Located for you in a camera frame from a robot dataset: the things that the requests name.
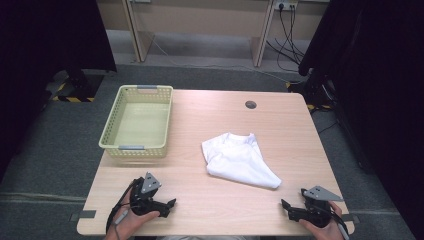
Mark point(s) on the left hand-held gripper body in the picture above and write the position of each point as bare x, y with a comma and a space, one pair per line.
141, 203

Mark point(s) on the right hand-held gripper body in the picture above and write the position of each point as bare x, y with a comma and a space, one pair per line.
316, 211

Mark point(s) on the beige wooden desk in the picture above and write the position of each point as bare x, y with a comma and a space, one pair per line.
200, 16

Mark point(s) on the person's left hand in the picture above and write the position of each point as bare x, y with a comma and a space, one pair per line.
131, 223

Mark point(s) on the pale green plastic basket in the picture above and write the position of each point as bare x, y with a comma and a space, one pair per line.
141, 125

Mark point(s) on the white t-shirt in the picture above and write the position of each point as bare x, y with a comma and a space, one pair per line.
238, 160

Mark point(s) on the grey gripper plug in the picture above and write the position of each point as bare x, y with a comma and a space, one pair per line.
121, 217
344, 232

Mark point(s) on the grey left gripper plug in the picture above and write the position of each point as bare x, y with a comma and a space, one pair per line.
121, 217

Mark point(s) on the stand base with hazard tape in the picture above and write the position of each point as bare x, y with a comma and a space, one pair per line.
315, 95
78, 88

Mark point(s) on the grey floor tape strip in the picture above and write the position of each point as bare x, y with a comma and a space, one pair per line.
352, 218
85, 214

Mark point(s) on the black curtain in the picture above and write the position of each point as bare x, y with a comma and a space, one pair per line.
40, 66
383, 100

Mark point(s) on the person's right hand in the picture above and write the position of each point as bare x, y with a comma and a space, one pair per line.
328, 233

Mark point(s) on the white wall power strip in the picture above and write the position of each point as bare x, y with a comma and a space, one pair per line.
286, 4

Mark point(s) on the person's light clothing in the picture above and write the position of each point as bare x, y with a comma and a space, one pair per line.
200, 238

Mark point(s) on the grey right gripper plug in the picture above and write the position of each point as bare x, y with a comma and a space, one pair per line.
344, 232

